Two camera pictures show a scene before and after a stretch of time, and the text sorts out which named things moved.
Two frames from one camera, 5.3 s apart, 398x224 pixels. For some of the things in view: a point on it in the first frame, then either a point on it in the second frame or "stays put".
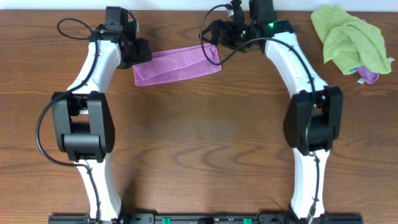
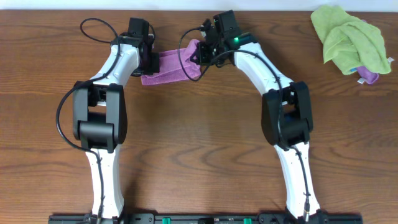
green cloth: [349, 42] stays put
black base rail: [204, 219] stays put
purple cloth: [178, 63] stays put
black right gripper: [227, 40] → [201, 58]
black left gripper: [143, 51] → [154, 63]
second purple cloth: [369, 76] stays put
